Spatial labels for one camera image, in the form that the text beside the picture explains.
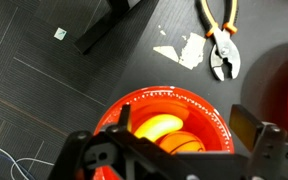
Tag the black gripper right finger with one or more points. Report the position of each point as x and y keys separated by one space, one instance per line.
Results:
x=245 y=125

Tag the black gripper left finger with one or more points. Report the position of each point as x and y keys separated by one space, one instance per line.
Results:
x=125 y=117

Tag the small orange toy basketball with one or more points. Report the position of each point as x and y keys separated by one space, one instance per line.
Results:
x=181 y=141

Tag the yellow toy banana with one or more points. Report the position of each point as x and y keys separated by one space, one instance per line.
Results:
x=158 y=126

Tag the red bowl with banana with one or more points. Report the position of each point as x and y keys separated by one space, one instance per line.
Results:
x=199 y=116

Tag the orange handled pliers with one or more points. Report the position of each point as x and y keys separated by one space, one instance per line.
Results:
x=224 y=49

